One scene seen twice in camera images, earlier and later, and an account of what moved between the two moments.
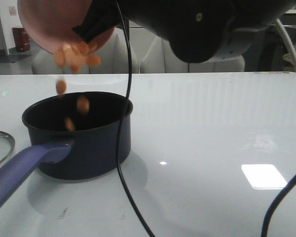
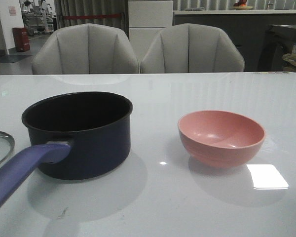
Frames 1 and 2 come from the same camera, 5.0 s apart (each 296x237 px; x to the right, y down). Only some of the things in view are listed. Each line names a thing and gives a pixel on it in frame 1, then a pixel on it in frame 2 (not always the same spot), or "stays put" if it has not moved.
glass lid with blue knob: x=2 y=146 stays put
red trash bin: x=21 y=39 stays put
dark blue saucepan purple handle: x=71 y=136 stays put
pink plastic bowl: x=51 y=23 → x=220 y=139
